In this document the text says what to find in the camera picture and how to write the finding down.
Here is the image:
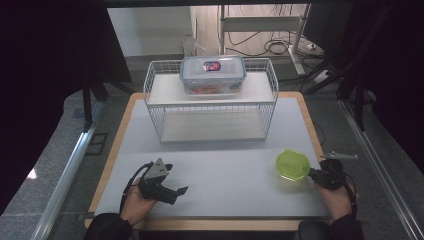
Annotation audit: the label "green plastic container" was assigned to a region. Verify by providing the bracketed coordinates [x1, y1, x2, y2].
[275, 149, 312, 183]

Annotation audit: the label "black floor cables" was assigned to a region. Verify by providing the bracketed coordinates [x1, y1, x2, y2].
[226, 30, 325, 58]

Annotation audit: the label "white wire rack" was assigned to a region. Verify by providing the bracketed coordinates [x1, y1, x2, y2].
[143, 58, 280, 144]

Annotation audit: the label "translucent plastic box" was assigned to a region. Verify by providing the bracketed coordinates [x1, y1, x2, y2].
[182, 35, 207, 59]

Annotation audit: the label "white metal desk frame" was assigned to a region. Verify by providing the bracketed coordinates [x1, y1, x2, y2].
[218, 3, 312, 76]

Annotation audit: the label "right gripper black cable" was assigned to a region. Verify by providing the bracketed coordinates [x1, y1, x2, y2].
[338, 171, 358, 218]

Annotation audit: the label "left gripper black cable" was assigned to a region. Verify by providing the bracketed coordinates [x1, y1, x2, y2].
[119, 161, 155, 214]

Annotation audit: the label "white power strip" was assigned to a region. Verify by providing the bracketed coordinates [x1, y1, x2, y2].
[313, 69, 332, 85]

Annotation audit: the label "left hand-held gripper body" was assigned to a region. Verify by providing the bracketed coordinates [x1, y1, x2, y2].
[138, 158, 178, 205]

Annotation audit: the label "aluminium rail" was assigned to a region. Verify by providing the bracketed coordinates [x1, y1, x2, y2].
[29, 101, 106, 240]
[337, 99, 424, 240]

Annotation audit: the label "light grey table mat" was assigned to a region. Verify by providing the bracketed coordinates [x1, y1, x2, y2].
[94, 97, 332, 220]

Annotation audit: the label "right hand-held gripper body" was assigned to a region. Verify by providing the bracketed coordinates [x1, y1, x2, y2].
[312, 151, 359, 191]

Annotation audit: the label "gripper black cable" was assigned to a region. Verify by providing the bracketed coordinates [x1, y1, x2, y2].
[119, 161, 155, 214]
[338, 171, 358, 218]

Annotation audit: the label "black rectangular floor frame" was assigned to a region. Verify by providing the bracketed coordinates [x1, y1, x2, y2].
[84, 132, 110, 156]

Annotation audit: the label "clear rectangular food container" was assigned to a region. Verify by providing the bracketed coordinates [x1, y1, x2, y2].
[179, 55, 248, 96]

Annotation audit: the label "person's left hand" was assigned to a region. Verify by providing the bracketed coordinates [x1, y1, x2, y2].
[119, 181, 158, 226]

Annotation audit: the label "black metal stand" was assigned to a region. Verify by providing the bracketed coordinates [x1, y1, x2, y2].
[81, 71, 110, 132]
[336, 71, 368, 132]

